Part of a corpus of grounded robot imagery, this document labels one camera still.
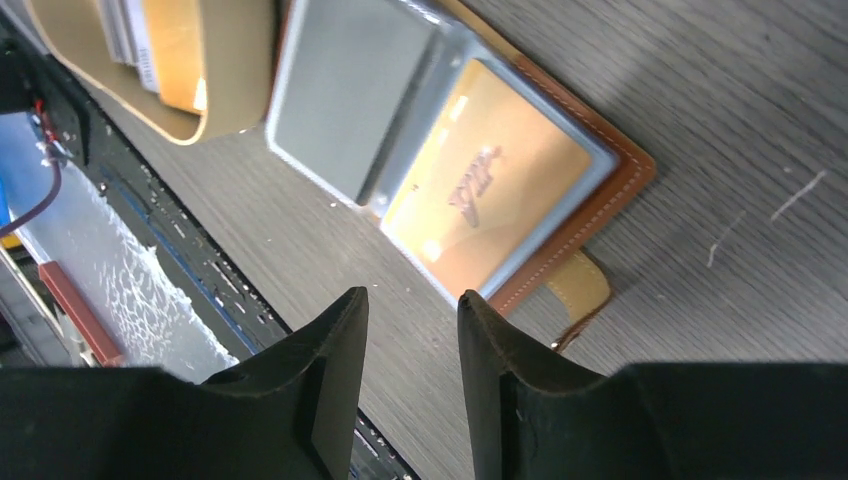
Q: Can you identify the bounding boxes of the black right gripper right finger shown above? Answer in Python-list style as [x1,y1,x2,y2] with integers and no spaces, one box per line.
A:
[457,291,847,479]

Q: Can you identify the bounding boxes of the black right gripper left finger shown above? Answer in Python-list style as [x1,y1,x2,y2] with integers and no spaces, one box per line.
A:
[1,287,369,479]

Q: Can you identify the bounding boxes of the brown leather card holder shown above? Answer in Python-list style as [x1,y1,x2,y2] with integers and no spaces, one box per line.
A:
[266,1,656,351]

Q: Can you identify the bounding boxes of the beige oval card tray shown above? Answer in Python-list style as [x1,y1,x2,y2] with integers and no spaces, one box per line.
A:
[26,1,280,146]

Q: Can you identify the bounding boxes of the gold numbered credit card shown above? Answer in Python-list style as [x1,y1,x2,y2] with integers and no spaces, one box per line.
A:
[143,0,207,114]

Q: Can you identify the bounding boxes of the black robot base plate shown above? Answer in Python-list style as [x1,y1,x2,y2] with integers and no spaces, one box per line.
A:
[0,13,419,480]

